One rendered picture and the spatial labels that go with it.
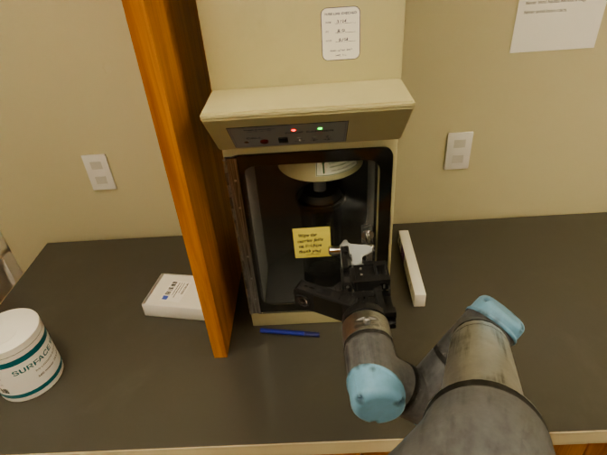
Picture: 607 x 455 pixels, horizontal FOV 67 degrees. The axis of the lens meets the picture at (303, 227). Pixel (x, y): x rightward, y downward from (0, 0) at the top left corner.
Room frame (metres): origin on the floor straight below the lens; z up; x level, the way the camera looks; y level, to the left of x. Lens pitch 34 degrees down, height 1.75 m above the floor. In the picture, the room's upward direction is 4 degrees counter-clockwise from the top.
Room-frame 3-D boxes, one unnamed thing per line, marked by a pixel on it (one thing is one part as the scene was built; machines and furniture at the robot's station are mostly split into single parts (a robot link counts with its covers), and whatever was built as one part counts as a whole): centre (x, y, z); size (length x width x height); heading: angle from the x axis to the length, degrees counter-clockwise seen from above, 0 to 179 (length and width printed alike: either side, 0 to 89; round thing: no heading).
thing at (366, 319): (0.49, -0.09, 1.20); 0.08 x 0.05 x 0.08; 88
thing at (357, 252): (0.68, -0.10, 1.22); 0.09 x 0.06 x 0.03; 178
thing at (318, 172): (0.76, -0.02, 1.19); 0.30 x 0.01 x 0.40; 88
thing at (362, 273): (0.57, -0.10, 1.20); 0.12 x 0.09 x 0.08; 178
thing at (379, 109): (0.71, -0.02, 1.46); 0.32 x 0.12 x 0.10; 88
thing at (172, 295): (0.88, 0.32, 0.96); 0.16 x 0.12 x 0.04; 78
